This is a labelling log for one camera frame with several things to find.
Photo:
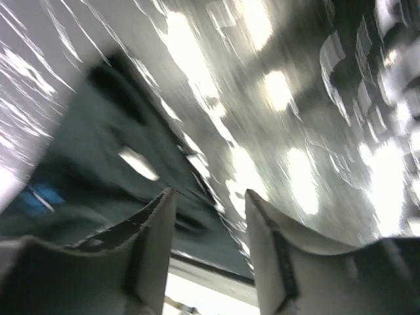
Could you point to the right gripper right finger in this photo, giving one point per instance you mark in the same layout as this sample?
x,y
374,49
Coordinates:
x,y
300,271

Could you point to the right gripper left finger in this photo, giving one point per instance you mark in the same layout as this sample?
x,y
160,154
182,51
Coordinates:
x,y
122,270

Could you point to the black polo shirt blue logo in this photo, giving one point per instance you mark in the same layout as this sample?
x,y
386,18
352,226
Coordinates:
x,y
112,154

